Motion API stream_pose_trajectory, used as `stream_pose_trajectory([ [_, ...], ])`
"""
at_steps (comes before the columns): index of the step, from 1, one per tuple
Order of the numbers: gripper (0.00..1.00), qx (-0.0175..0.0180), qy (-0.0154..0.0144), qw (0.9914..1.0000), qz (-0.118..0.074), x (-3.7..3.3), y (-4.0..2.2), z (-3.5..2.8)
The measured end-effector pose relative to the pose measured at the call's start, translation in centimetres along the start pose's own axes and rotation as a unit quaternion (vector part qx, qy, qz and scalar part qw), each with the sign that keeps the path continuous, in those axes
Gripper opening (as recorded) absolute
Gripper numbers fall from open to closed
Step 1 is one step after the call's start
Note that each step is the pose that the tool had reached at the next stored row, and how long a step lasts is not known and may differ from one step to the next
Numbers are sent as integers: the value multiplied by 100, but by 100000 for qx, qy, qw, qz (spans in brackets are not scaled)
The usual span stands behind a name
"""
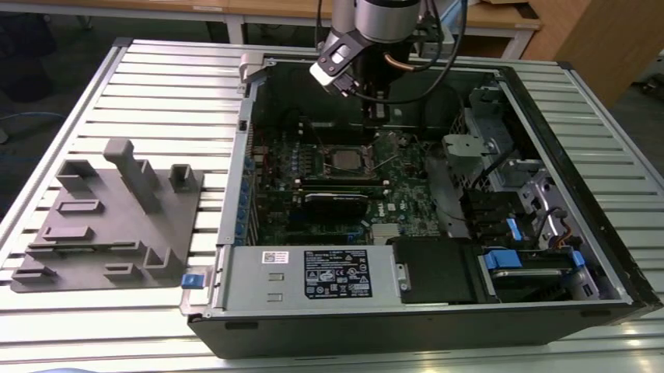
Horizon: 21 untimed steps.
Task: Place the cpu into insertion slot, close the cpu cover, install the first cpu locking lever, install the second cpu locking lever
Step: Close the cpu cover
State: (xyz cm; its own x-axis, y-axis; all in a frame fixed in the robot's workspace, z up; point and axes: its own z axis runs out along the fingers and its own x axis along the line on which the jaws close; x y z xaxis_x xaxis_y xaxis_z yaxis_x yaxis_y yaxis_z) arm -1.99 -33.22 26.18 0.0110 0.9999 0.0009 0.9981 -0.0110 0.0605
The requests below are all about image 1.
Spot metal drive cage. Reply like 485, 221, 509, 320
440, 87, 551, 195

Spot hard disk in blue carrier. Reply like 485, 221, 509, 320
480, 248, 591, 302

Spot CPU socket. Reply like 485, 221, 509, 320
319, 145, 384, 179

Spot green motherboard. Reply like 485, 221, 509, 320
247, 116, 453, 248

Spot metal socket cover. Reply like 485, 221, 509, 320
361, 142, 381, 174

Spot silver topped CPU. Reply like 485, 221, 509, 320
331, 149, 359, 167

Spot black PC case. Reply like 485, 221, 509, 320
179, 53, 664, 361

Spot grey parts rack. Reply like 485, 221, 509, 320
8, 138, 207, 293

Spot RAM slot black clips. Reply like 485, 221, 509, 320
302, 176, 384, 183

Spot black plastic bay cover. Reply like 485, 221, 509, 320
392, 236, 481, 305

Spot black graphics card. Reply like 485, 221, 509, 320
303, 192, 370, 225

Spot silver power supply unit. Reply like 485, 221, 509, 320
207, 245, 412, 312

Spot wooden cabinet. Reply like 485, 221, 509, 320
520, 0, 664, 110

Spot silver chipset heatsink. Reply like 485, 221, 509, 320
371, 223, 405, 239

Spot blue floor cable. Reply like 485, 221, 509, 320
0, 110, 67, 122

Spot coloured power wire bundle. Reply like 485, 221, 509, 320
551, 227, 579, 249

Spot copper coloured tube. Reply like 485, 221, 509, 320
386, 54, 416, 74

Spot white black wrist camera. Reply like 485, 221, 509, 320
309, 33, 365, 96

